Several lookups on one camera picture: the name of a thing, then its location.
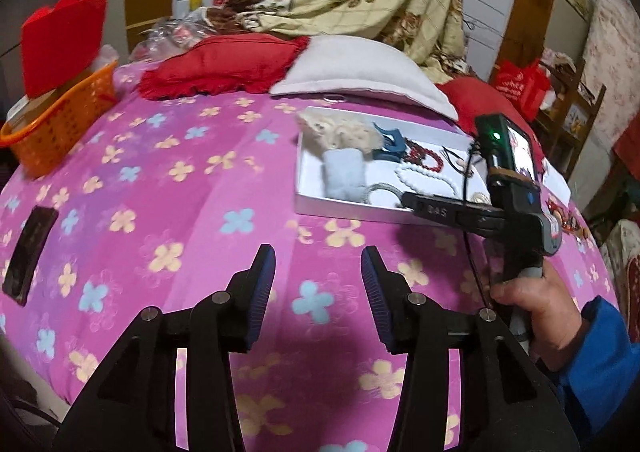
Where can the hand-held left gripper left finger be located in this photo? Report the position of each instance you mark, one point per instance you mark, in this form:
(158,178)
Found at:
(262,282)

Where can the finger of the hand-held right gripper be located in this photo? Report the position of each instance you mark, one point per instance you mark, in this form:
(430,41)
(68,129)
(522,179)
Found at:
(440,209)

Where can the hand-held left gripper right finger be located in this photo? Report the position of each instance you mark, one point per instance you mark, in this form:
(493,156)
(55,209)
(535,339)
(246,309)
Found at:
(375,287)

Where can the white shallow box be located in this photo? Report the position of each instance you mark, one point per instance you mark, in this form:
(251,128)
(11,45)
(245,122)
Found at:
(310,182)

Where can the cream polka dot scrunchie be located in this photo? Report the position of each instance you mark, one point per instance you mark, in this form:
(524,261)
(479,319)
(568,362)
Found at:
(340,132)

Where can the person's right hand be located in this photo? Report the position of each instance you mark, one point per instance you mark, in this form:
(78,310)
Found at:
(540,317)

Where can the white card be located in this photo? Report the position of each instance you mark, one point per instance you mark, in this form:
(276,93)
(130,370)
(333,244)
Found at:
(556,180)

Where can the blue hair claw clip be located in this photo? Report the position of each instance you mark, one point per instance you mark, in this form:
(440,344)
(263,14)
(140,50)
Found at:
(390,145)

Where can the light blue fluffy scrunchie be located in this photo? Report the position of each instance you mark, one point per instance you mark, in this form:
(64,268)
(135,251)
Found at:
(342,175)

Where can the wooden shelf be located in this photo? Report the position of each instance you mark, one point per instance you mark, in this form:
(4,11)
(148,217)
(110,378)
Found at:
(575,122)

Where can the purple floral bedsheet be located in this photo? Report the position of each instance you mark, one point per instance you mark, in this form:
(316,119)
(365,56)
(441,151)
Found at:
(175,212)

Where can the red ruffled pillow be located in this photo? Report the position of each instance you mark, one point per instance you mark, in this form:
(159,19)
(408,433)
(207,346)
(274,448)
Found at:
(470,100)
(220,65)

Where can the red shopping bag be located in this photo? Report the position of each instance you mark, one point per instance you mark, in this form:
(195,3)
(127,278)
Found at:
(520,87)

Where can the red hanging cloth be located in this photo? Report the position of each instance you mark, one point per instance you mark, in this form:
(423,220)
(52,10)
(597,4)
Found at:
(629,147)

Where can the white pillow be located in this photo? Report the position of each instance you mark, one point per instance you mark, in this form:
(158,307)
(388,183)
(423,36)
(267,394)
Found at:
(360,67)

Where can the black phone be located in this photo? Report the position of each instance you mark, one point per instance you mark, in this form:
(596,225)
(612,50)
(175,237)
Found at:
(30,257)

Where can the orange plastic basket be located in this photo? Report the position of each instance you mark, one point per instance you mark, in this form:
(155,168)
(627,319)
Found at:
(55,132)

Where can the clear plastic bag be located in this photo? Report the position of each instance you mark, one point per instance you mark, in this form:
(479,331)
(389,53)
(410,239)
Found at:
(175,35)

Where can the yellow sticky note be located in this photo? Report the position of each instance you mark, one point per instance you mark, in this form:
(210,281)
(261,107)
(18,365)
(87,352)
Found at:
(195,1)

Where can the red paper bag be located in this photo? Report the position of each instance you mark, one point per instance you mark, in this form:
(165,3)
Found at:
(65,42)

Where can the floral wall cloth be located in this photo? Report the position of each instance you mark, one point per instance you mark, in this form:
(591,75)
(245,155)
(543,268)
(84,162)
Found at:
(615,42)

